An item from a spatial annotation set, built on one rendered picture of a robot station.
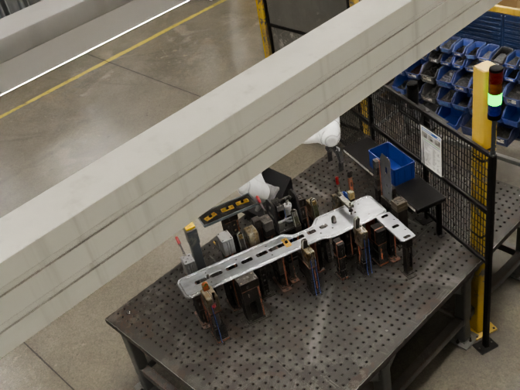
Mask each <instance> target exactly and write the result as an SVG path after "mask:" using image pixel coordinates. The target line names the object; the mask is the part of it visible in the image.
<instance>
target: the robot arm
mask: <svg viewBox="0 0 520 390"><path fill-rule="evenodd" d="M339 141H340V117H339V118H337V119H335V120H334V121H332V122H331V123H330V124H329V125H327V126H326V127H324V128H323V129H321V130H320V131H318V132H317V133H316V134H315V135H313V136H312V137H310V138H309V139H307V140H306V141H305V142H303V144H311V143H320V144H321V145H325V150H326V151H327V158H328V162H330V161H332V160H333V157H332V151H331V149H332V150H333V151H334V153H335V154H336V156H337V159H338V161H339V162H338V166H339V172H341V171H343V170H344V164H343V163H345V161H344V157H343V154H342V151H341V148H339V147H338V145H337V144H338V143H339ZM335 151H336V152H335ZM278 191H279V187H277V186H273V185H270V184H268V183H266V182H265V181H264V179H263V177H262V173H259V174H258V175H257V176H256V177H254V178H253V179H252V180H250V181H248V182H247V183H246V184H245V185H243V186H242V187H240V188H239V189H238V192H239V193H240V195H244V194H246V193H249V194H250V195H251V197H252V198H253V199H254V200H255V201H256V203H257V205H258V206H256V208H255V211H257V212H259V211H260V210H261V208H262V207H261V205H260V204H259V203H258V201H257V199H256V196H259V198H260V200H261V202H262V205H263V207H264V208H265V209H266V210H267V207H266V203H265V200H266V199H270V200H272V199H275V196H276V194H277V193H278Z"/></svg>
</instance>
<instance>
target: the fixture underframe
mask: <svg viewBox="0 0 520 390"><path fill-rule="evenodd" d="M498 249H499V250H502V251H504V252H507V253H508V254H511V255H512V257H511V258H510V259H509V260H508V261H507V262H506V263H505V264H504V265H503V266H502V267H501V268H500V270H499V271H498V272H497V273H496V274H495V275H494V276H493V277H492V279H491V293H493V292H494V291H495V290H496V289H497V288H498V287H499V286H500V285H501V284H502V283H503V282H504V281H505V280H506V279H507V278H508V277H511V278H513V279H516V280H518V281H519V282H520V225H519V227H518V228H517V235H516V244H514V243H511V242H510V241H506V240H505V241H504V242H503V243H502V244H501V245H500V246H499V247H498ZM473 277H474V274H473V275H472V276H471V277H470V278H469V279H468V280H467V281H466V282H465V283H464V284H463V285H462V286H461V287H460V288H459V289H458V290H457V291H456V292H455V307H454V306H451V305H450V304H448V303H444V304H443V305H442V306H441V307H440V308H439V309H438V310H437V312H438V313H441V314H443V315H444V316H447V317H449V318H450V319H452V321H451V322H450V323H449V324H448V325H447V326H446V327H445V328H444V329H443V331H442V332H441V333H440V334H439V335H438V336H437V337H436V338H435V339H434V340H433V342H432V343H431V344H430V345H429V346H428V347H427V348H426V349H425V350H424V351H423V352H422V353H421V354H420V355H419V356H418V357H417V358H416V359H415V360H414V361H413V362H412V363H411V364H410V366H409V367H408V368H407V369H406V370H405V371H404V372H403V373H402V374H401V375H400V376H399V378H398V379H397V380H396V381H395V382H394V383H393V384H392V383H391V374H390V367H391V365H392V362H393V360H394V358H395V356H394V357H393V358H392V359H391V360H390V361H389V362H388V363H387V364H386V365H385V366H384V367H383V368H382V369H381V370H380V371H379V372H378V373H377V374H376V375H375V376H374V377H373V379H371V380H370V381H372V382H373V383H374V388H372V387H371V386H370V385H368V384H366V386H364V387H363V388H362V390H405V389H406V388H407V387H408V386H409V385H410V384H411V383H412V382H413V381H414V379H415V378H416V377H417V376H418V375H419V374H420V373H421V372H422V371H423V369H424V368H425V367H426V366H427V365H428V364H429V363H430V362H431V360H432V359H434V357H435V356H437V355H438V353H439V352H440V351H441V350H442V349H443V348H444V347H445V346H446V345H447V344H448V342H450V343H452V344H455V345H457V346H458V347H461V348H462V349H464V350H465V351H467V349H468V348H469V347H470V346H471V345H472V344H473V343H474V342H475V340H476V339H477V338H476V336H479V335H478V334H476V333H474V332H473V331H471V330H470V320H471V317H472V316H473V315H474V307H473V306H472V305H471V281H472V279H473ZM121 337H122V340H123V341H124V344H125V346H126V349H127V351H128V354H129V357H130V358H131V360H132V363H133V366H134V368H135V371H136V373H137V375H138V377H139V380H140V382H139V383H137V384H136V385H135V386H134V388H135V389H136V390H159V389H160V390H179V389H177V388H176V387H175V386H173V385H172V384H171V383H170V382H168V381H167V380H166V379H165V378H164V377H163V376H161V375H160V374H159V373H157V372H156V371H155V370H154V369H152V366H154V365H155V364H156V362H155V361H154V360H153V359H151V358H150V357H149V356H148V355H147V356H145V353H144V352H142V351H141V350H139V349H138V348H137V347H136V346H135V345H134V344H132V343H131V342H130V341H129V340H127V339H126V338H125V337H123V336H122V335H121Z"/></svg>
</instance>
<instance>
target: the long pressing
mask: <svg viewBox="0 0 520 390"><path fill-rule="evenodd" d="M351 203H352V204H353V205H354V208H352V209H353V211H352V214H351V212H349V209H348V208H347V207H346V206H345V205H344V206H342V207H338V208H337V209H335V210H332V211H330V212H327V213H325V214H323V215H320V216H319V217H316V218H315V219H314V222H313V224H312V226H311V227H309V228H307V229H305V230H303V231H300V232H298V233H296V234H280V235H278V236H276V237H274V238H271V239H269V240H267V241H264V242H262V243H260V244H258V245H255V246H253V247H251V248H248V249H246V250H244V251H241V252H239V253H237V254H235V255H232V256H230V257H228V258H226V259H223V260H221V261H219V262H216V263H214V264H213V265H209V266H207V267H206V268H203V269H201V270H199V271H196V272H194V273H191V274H189V275H187V276H184V277H183V278H181V279H179V280H178V282H177V285H178V286H179V288H180V291H181V292H182V294H183V295H184V297H185V298H187V299H192V298H193V297H196V296H199V295H200V291H201V290H202V285H201V283H200V284H197V285H196V283H195V282H196V281H199V280H201V279H203V278H206V281H205V282H207V283H208V285H209V286H212V288H213V289H214V288H216V287H218V286H221V285H223V284H225V283H227V282H230V281H231V280H233V279H235V278H237V277H239V276H241V275H244V274H245V273H247V272H250V271H254V270H256V269H259V268H261V267H262V266H264V265H267V264H269V263H271V262H274V261H276V260H278V259H280V258H283V257H285V256H287V255H290V254H292V253H293V252H296V251H298V250H300V249H301V239H302V238H300V239H299V240H296V241H294V242H292V243H291V244H292V245H291V246H289V247H288V248H287V247H286V246H285V245H284V246H282V247H281V248H278V249H276V250H274V251H269V249H270V248H274V247H275V246H277V245H280V244H283V243H282V241H281V240H282V239H283V238H287V239H288V240H291V239H293V238H296V237H298V236H300V235H303V236H304V237H303V238H306V239H307V241H308V245H312V244H314V243H316V242H318V241H321V240H323V239H329V238H335V237H336V236H338V235H341V234H343V233H345V232H347V231H350V230H352V229H353V222H354V217H355V216H359V218H360V225H362V224H366V223H368V222H369V221H373V220H374V219H376V217H377V216H380V215H382V214H384V213H387V210H386V209H385V208H384V207H383V206H382V205H381V204H380V203H379V202H378V201H376V200H375V199H374V198H373V197H371V196H364V197H362V198H359V199H357V200H355V201H352V202H351ZM355 211H356V213H355ZM333 215H335V216H336V219H337V222H336V223H332V222H331V217H332V216H333ZM325 224H326V225H327V227H325V228H323V229H320V226H323V225H325ZM312 230H315V231H316V232H314V233H312V234H307V232H309V231H312ZM264 251H267V252H268V253H267V254H265V255H262V256H260V257H257V256H256V255H257V254H260V253H262V252H264ZM248 258H252V260H251V261H250V262H246V263H245V264H242V263H241V262H242V261H244V260H245V259H248ZM235 259H237V260H235ZM235 264H236V265H237V266H238V267H236V268H233V269H231V270H229V271H227V270H226V268H228V267H230V266H232V265H235ZM219 271H222V274H220V275H217V276H215V277H213V278H211V275H213V274H214V273H216V272H219ZM207 274H209V275H210V278H209V279H207V277H206V275H207Z"/></svg>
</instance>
